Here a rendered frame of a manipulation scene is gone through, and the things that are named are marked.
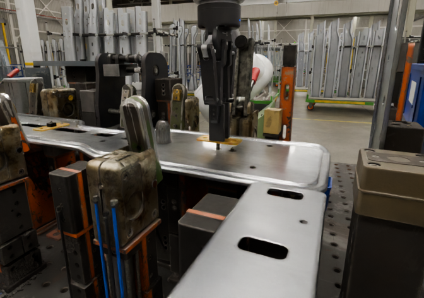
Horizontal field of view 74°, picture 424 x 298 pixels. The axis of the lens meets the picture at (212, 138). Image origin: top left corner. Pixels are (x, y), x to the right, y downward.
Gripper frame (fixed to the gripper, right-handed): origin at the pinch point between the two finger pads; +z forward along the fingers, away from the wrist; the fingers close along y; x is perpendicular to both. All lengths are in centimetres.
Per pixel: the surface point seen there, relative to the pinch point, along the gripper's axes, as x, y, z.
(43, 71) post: -92, -33, -8
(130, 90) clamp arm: -31.9, -13.6, -3.8
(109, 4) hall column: -550, -581, -164
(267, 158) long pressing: 9.7, 1.3, 5.7
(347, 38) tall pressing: 28, -725, -67
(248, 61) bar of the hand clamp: 1.0, -14.6, -11.0
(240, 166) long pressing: 6.6, 7.1, 5.7
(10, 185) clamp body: -38.1, 17.2, 12.6
